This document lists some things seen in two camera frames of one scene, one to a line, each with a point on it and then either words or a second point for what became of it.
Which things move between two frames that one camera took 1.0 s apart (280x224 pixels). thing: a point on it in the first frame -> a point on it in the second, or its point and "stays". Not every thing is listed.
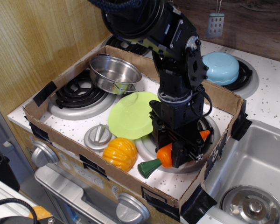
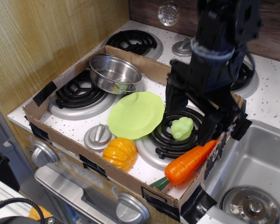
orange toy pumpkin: x=121 y=152 stays
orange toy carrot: x=164 y=157 -> x=180 y=168
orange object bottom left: x=40 y=213 stays
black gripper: x=182 y=121 -> x=209 y=75
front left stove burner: x=78 y=98 stays
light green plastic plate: x=130 y=116 stays
